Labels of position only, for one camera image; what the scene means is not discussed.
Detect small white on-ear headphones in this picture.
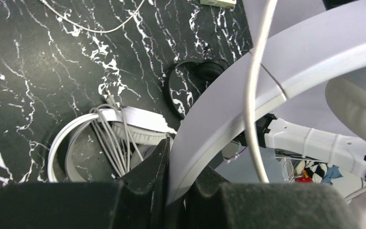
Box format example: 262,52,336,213
166,0,366,222

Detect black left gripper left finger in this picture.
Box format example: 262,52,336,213
0,140,170,229

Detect black wired headphones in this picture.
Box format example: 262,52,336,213
163,59,229,120

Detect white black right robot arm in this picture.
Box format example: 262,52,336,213
255,114,366,181

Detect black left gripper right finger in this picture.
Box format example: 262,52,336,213
186,167,357,229

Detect large white over-ear headphones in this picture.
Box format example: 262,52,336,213
47,91,177,183

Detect small white green box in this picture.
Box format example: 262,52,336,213
200,0,237,9

